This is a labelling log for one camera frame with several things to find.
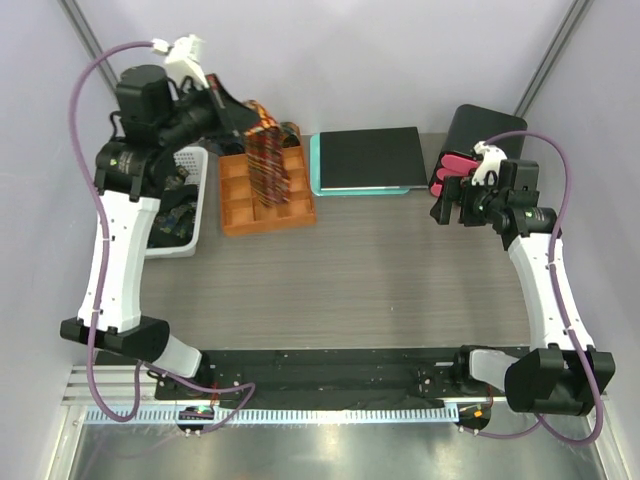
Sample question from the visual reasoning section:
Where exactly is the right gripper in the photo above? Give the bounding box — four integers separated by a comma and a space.
430, 175, 507, 227

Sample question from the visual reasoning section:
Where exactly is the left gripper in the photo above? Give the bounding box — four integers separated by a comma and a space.
157, 74, 261, 154

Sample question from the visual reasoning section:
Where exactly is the multicoloured plaid tie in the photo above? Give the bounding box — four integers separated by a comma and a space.
243, 100, 290, 207

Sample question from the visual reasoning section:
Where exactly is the black pink drawer cabinet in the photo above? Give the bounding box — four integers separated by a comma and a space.
429, 104, 528, 197

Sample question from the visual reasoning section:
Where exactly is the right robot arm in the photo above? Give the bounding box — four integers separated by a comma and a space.
430, 160, 616, 416

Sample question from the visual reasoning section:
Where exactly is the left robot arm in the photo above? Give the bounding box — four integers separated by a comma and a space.
60, 65, 258, 399

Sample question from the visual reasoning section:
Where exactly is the white perforated plastic basket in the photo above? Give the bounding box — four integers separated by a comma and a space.
146, 146, 209, 259

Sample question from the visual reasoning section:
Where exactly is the black notebook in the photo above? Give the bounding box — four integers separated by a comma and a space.
319, 127, 428, 191

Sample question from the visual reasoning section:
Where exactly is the teal tray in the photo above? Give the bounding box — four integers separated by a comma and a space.
309, 134, 409, 197

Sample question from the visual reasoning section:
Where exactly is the orange compartment tray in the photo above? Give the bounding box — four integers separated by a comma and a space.
218, 133, 318, 238

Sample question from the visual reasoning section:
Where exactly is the black tie in basket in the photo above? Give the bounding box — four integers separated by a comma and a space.
159, 184, 199, 213

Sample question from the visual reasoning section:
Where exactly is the dark floral tie in basket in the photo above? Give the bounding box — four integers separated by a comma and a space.
147, 167, 199, 249

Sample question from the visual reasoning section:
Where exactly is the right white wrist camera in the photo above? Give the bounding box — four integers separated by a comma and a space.
471, 141, 507, 187

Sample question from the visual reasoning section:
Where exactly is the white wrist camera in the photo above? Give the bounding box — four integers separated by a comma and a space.
151, 34, 208, 87
471, 141, 507, 187

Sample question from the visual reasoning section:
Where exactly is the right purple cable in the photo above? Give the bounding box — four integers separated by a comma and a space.
472, 130, 602, 444

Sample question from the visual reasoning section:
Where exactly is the purple cable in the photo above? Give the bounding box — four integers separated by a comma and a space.
67, 40, 257, 435
472, 130, 602, 444

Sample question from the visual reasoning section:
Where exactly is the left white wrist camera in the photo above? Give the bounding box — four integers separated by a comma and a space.
151, 34, 208, 87

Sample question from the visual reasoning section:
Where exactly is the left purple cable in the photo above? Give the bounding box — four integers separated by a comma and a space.
67, 40, 257, 435

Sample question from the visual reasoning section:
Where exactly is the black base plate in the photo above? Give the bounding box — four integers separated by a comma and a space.
94, 344, 531, 411

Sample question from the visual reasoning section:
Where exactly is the white slotted cable duct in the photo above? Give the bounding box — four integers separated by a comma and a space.
84, 404, 460, 426

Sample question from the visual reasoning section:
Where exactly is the aluminium rail frame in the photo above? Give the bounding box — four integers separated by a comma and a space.
60, 364, 166, 404

